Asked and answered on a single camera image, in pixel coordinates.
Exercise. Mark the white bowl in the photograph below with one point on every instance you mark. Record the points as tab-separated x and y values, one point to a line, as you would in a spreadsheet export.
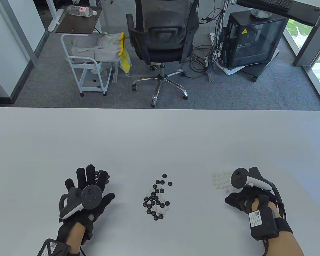
261	14

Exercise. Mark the white desk leg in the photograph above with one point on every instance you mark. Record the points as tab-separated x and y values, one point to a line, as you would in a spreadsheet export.
56	21

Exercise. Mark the clear plastic water bottle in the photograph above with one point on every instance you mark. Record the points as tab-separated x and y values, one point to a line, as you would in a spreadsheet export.
80	10

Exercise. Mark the black mesh office chair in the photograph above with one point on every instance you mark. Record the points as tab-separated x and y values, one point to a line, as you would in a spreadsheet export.
162	53

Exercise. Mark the group of white go stones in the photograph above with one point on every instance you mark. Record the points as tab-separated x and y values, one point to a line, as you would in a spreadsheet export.
220	180

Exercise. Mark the black desk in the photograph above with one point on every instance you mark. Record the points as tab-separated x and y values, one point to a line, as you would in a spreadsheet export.
301	13

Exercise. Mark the pile of mixed go stones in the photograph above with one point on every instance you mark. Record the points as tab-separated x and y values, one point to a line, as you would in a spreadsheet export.
161	197

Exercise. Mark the small brown side table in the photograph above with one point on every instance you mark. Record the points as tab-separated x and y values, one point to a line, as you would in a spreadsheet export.
77	25

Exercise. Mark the group of black go stones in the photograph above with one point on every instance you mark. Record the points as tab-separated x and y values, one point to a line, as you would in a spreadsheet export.
97	174

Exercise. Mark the white metal cart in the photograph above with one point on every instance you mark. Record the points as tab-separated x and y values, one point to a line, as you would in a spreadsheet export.
90	86

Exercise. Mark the person's left hand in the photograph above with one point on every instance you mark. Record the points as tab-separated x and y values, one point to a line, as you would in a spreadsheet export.
90	176

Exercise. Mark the black keyboard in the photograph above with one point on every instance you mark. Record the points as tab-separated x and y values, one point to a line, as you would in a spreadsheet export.
278	4

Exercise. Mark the black rolling platform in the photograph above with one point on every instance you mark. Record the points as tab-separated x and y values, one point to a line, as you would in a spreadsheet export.
256	70

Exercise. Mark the person's right hand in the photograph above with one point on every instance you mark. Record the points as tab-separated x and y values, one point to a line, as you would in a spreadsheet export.
238	198

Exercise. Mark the person's right forearm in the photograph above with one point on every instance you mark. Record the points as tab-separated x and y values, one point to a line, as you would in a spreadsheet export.
285	245

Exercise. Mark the black computer tower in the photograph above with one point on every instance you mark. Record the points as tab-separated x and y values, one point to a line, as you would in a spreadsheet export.
256	40

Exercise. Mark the black framed wrist camera module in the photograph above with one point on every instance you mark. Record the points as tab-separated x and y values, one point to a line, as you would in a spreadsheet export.
53	247

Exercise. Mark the aluminium profile stand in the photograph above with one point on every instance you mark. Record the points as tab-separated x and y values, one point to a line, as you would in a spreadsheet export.
211	76

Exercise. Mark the grey fabric bag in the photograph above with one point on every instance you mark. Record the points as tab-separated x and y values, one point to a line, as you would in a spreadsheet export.
106	48

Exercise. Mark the yellow plastic bag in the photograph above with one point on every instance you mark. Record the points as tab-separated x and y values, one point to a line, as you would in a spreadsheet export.
125	62

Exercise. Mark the black white hand controller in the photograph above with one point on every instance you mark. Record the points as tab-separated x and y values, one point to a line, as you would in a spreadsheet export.
91	196
238	177

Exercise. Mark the black boxed wrist camera module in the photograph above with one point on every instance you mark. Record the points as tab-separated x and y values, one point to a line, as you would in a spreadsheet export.
266	226

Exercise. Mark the white papers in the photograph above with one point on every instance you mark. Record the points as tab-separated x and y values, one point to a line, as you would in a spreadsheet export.
232	70

